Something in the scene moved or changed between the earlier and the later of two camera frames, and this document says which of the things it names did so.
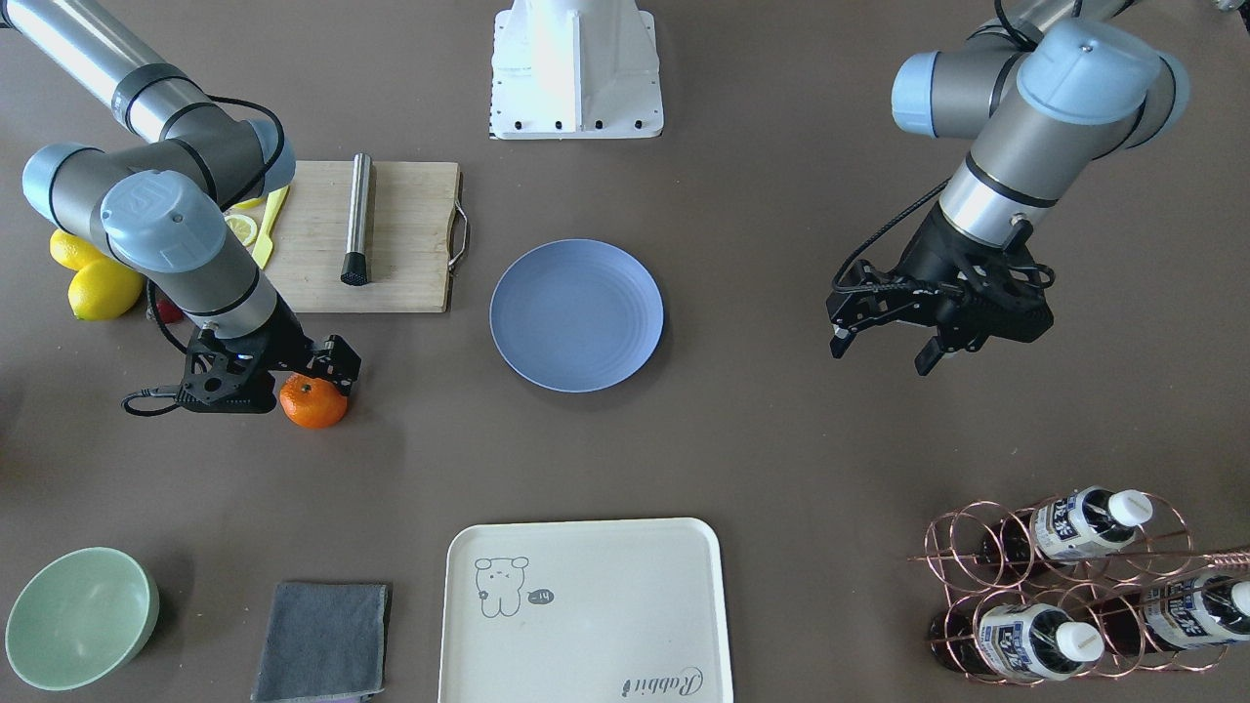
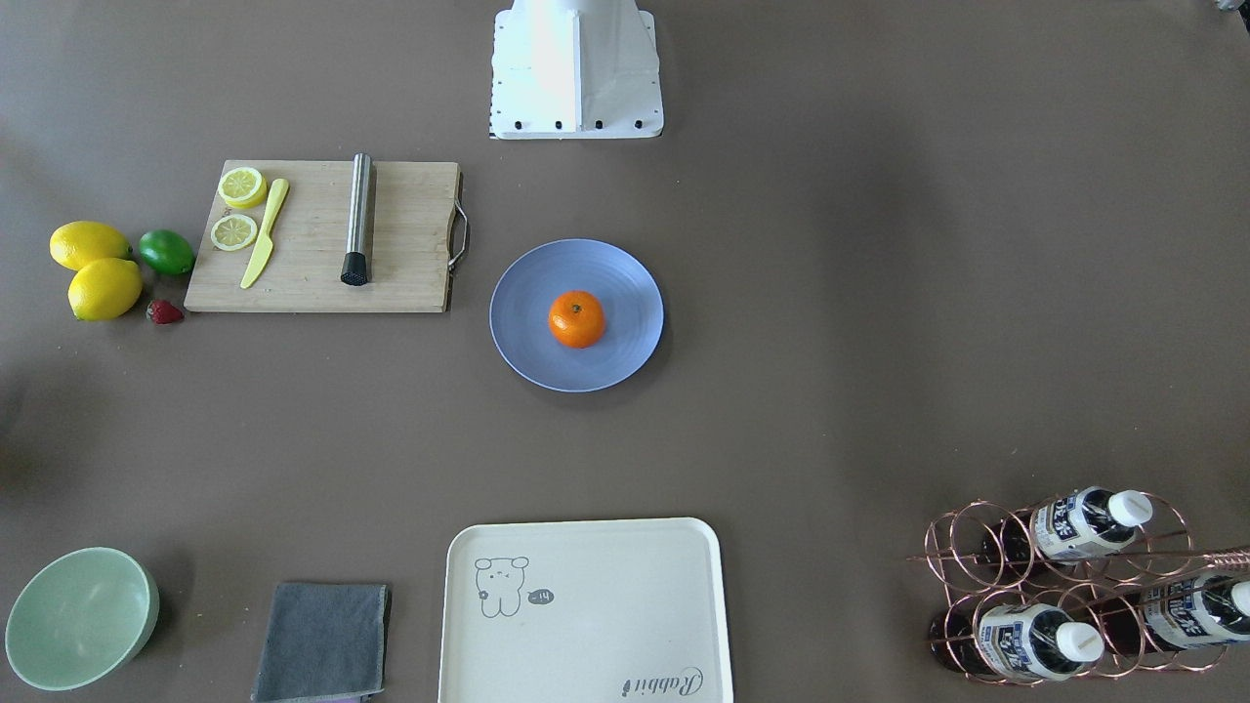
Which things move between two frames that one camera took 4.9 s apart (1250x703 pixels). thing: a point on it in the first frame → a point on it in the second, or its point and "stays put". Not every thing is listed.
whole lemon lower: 104,289 stays put
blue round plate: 577,314 stays put
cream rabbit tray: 594,611 stays put
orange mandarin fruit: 314,403 → 576,318
